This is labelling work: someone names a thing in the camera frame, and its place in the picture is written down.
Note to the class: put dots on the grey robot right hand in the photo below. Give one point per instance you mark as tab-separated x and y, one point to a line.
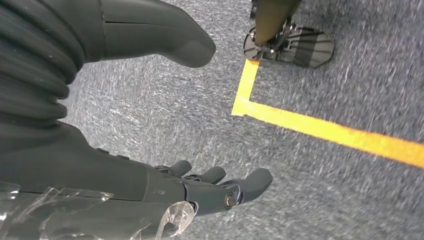
82	172

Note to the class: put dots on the dark robot right leg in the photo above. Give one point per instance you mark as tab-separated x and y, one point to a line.
271	20

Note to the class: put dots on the black robot right foot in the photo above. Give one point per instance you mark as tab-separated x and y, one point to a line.
311	46

